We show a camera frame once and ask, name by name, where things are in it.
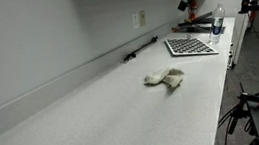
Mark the clear plastic water bottle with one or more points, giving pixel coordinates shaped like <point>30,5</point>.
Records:
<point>217,24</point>

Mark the red black bar clamp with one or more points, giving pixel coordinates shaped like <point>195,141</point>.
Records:
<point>192,12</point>

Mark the black rod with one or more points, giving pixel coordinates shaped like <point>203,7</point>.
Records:
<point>129,57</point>

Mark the white cloth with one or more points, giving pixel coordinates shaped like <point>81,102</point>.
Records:
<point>158,76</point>

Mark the beige wall plate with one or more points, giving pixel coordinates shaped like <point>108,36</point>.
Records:
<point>142,18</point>

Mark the black clamp orange tip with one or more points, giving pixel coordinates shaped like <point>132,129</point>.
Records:
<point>252,97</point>

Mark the white wall outlet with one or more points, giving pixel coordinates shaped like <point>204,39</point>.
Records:
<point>135,20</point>

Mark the checkerboard calibration board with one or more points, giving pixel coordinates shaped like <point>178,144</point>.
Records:
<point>188,45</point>

